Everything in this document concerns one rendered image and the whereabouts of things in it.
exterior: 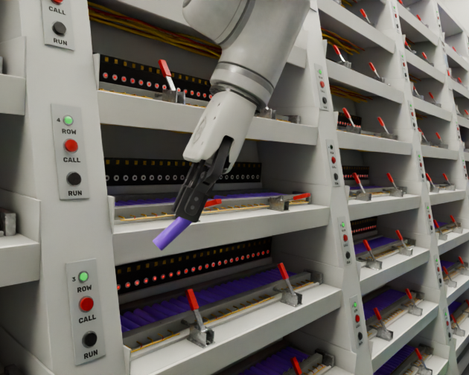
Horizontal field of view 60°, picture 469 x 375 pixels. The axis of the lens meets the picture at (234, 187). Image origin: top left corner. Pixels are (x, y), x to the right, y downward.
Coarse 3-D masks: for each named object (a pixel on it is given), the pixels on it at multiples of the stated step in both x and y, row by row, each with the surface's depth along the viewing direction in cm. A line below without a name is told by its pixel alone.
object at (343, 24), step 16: (320, 0) 115; (336, 0) 124; (320, 16) 132; (336, 16) 123; (352, 16) 130; (336, 32) 147; (352, 32) 146; (368, 32) 140; (384, 32) 160; (352, 48) 161; (384, 48) 152
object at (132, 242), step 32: (128, 192) 79; (160, 192) 85; (288, 192) 108; (320, 192) 102; (128, 224) 62; (160, 224) 64; (192, 224) 66; (224, 224) 72; (256, 224) 79; (288, 224) 87; (320, 224) 98; (128, 256) 58; (160, 256) 62
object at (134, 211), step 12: (156, 204) 69; (168, 204) 70; (228, 204) 81; (240, 204) 83; (252, 204) 86; (264, 204) 90; (120, 216) 62; (132, 216) 63; (144, 216) 66; (156, 216) 66; (168, 216) 67
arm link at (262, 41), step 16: (256, 0) 51; (272, 0) 51; (288, 0) 52; (304, 0) 53; (256, 16) 51; (272, 16) 51; (288, 16) 52; (304, 16) 54; (240, 32) 51; (256, 32) 51; (272, 32) 51; (288, 32) 52; (224, 48) 53; (240, 48) 51; (256, 48) 51; (272, 48) 52; (288, 48) 54; (240, 64) 51; (256, 64) 51; (272, 64) 52; (272, 80) 53
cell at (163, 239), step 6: (174, 222) 54; (180, 222) 54; (186, 222) 54; (168, 228) 54; (174, 228) 54; (180, 228) 54; (162, 234) 54; (168, 234) 54; (174, 234) 54; (156, 240) 53; (162, 240) 53; (168, 240) 54; (162, 246) 54
